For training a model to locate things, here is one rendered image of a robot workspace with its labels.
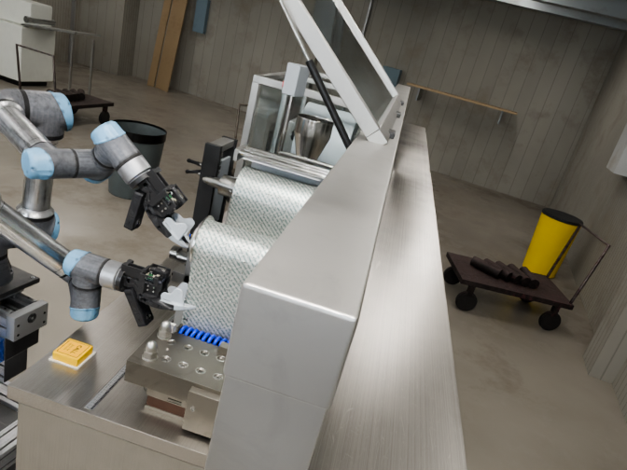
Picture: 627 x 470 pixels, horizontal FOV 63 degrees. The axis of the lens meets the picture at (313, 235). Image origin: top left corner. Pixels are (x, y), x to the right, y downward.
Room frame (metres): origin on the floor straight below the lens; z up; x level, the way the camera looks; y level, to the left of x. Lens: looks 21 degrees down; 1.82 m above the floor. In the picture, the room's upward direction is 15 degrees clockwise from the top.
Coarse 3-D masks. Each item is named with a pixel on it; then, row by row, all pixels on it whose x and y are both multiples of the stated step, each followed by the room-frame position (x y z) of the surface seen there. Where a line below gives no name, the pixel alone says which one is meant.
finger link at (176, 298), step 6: (162, 294) 1.15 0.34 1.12; (168, 294) 1.15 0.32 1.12; (174, 294) 1.14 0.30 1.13; (180, 294) 1.14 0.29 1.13; (162, 300) 1.14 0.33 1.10; (168, 300) 1.15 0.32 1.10; (174, 300) 1.14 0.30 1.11; (180, 300) 1.14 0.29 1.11; (174, 306) 1.13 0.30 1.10; (180, 306) 1.14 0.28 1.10; (186, 306) 1.14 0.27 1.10; (192, 306) 1.15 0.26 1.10
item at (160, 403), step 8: (152, 392) 0.97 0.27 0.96; (152, 400) 0.97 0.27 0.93; (160, 400) 0.97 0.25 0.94; (168, 400) 0.97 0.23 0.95; (176, 400) 0.97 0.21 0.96; (152, 408) 0.97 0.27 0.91; (160, 408) 0.97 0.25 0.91; (168, 408) 0.97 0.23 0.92; (176, 408) 0.97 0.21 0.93; (184, 408) 0.97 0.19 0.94; (168, 416) 0.97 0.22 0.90; (176, 416) 0.97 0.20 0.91
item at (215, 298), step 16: (192, 272) 1.16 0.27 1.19; (192, 288) 1.16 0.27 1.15; (208, 288) 1.16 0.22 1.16; (224, 288) 1.15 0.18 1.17; (240, 288) 1.15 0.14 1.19; (192, 304) 1.16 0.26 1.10; (208, 304) 1.16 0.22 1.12; (224, 304) 1.15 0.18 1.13; (192, 320) 1.16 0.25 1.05; (208, 320) 1.15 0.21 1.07; (224, 320) 1.15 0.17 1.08; (224, 336) 1.15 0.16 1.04
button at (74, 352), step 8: (64, 344) 1.09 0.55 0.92; (72, 344) 1.10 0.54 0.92; (80, 344) 1.11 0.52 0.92; (88, 344) 1.12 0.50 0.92; (56, 352) 1.06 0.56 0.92; (64, 352) 1.06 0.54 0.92; (72, 352) 1.07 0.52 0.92; (80, 352) 1.08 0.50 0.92; (88, 352) 1.10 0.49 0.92; (64, 360) 1.05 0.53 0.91; (72, 360) 1.05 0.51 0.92; (80, 360) 1.06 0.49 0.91
